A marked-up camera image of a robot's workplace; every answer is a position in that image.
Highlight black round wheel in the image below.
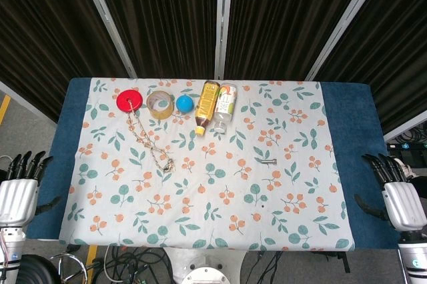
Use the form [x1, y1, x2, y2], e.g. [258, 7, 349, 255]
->
[16, 253, 61, 284]

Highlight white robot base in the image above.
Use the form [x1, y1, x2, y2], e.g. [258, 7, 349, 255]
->
[165, 247, 245, 284]

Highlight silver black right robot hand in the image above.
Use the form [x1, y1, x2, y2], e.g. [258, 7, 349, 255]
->
[354, 152, 427, 233]

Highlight chrome metal frame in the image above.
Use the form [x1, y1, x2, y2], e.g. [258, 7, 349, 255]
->
[49, 253, 88, 284]

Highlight clear bottle white label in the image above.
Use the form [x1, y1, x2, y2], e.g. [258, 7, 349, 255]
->
[213, 82, 238, 134]

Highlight blue plastic ball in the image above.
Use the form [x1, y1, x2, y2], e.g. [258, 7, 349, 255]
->
[175, 95, 194, 113]

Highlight blue table cover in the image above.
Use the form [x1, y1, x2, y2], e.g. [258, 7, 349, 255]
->
[25, 77, 412, 251]

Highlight aluminium partition frame post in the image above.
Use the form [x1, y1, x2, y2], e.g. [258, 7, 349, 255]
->
[305, 0, 391, 81]
[75, 0, 138, 79]
[213, 0, 235, 79]

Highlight clear brown tape roll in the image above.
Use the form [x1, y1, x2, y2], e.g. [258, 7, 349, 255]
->
[146, 90, 175, 120]

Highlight dark curtain partition panel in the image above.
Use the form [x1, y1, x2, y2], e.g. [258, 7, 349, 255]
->
[226, 0, 380, 81]
[89, 0, 221, 79]
[0, 0, 131, 123]
[313, 0, 427, 135]

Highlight yellow label tea bottle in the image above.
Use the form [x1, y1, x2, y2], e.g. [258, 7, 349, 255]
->
[194, 80, 221, 137]

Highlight beige braided rope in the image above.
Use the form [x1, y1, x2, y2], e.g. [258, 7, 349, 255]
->
[125, 99, 176, 174]

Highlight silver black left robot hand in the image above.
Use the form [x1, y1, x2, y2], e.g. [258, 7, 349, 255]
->
[0, 150, 64, 228]

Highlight black floor cable bundle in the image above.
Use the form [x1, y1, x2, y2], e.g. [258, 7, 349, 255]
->
[243, 249, 351, 284]
[91, 245, 177, 284]

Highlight red plastic disc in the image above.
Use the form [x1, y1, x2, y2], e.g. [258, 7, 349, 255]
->
[116, 89, 143, 113]

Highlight floral white tablecloth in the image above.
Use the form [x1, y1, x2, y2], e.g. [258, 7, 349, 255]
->
[58, 77, 355, 252]

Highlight black equipment boxes with cables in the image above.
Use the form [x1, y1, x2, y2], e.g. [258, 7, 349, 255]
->
[386, 125, 427, 180]

